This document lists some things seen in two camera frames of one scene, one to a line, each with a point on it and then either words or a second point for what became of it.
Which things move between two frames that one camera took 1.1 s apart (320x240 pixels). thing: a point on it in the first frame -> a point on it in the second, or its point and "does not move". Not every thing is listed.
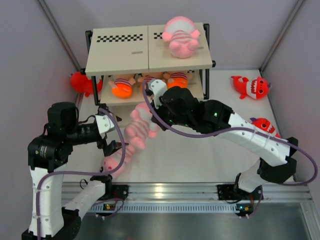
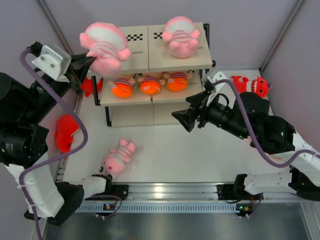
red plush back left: [81, 83] does not move
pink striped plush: [141, 126] -> [108, 44]
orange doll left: [122, 88] does not move
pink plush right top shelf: [183, 37] does not move
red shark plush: [257, 88] does not move
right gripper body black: [162, 112] -> [218, 115]
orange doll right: [177, 79] does not move
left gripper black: [108, 149] -> [80, 64]
